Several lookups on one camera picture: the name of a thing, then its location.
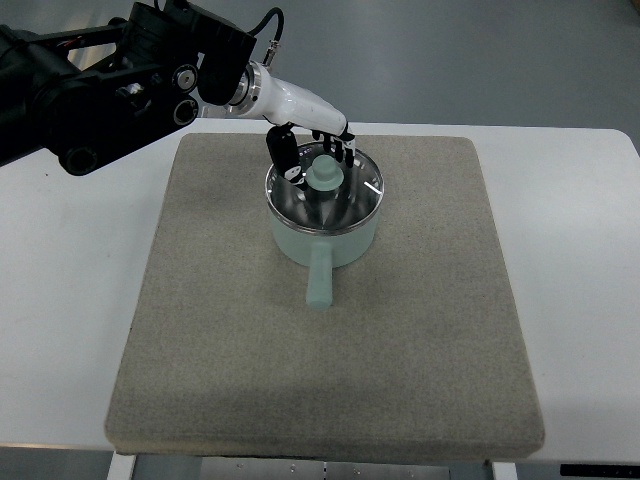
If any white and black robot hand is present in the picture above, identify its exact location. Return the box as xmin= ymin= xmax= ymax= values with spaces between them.
xmin=226 ymin=61 xmax=356 ymax=190

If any glass lid with green knob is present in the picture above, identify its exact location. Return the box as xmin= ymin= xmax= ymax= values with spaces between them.
xmin=265 ymin=142 xmax=384 ymax=235

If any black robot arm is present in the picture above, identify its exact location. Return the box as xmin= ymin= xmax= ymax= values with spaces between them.
xmin=1 ymin=1 xmax=256 ymax=176

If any mint green saucepan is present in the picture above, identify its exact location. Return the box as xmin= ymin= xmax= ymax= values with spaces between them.
xmin=269 ymin=202 xmax=382 ymax=311

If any grey felt mat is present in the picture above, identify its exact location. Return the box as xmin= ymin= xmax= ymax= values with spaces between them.
xmin=104 ymin=134 xmax=545 ymax=463

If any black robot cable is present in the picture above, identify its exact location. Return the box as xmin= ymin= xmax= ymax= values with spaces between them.
xmin=247 ymin=7 xmax=285 ymax=66

